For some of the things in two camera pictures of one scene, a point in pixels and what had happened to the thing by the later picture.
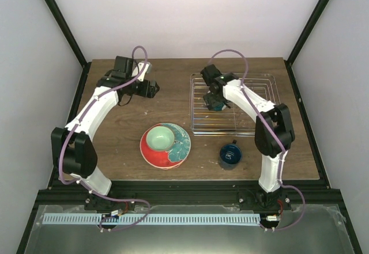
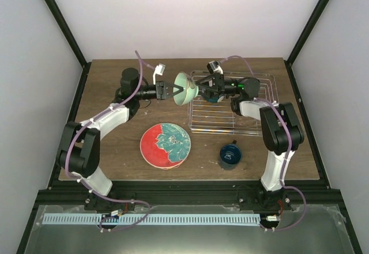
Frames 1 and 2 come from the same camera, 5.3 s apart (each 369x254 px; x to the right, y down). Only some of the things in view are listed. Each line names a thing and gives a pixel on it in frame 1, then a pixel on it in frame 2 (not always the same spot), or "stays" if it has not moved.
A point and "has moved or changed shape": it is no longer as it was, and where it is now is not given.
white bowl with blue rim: x=219 y=107 has moved or changed shape
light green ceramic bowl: x=160 y=138 → x=190 y=91
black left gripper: x=150 y=93 → x=163 y=85
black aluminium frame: x=186 y=193 stays
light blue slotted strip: x=150 y=219 stays
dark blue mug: x=230 y=155 stays
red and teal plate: x=171 y=158 stays
